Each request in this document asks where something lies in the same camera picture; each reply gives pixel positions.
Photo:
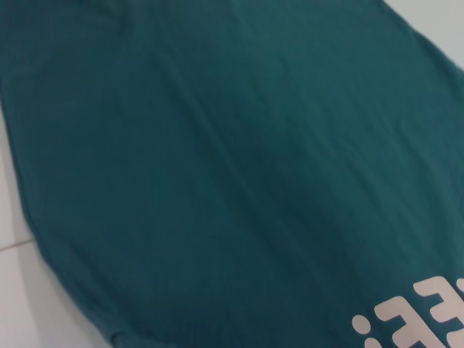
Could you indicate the teal t-shirt with FREE print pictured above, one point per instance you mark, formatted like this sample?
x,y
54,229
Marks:
x,y
217,163

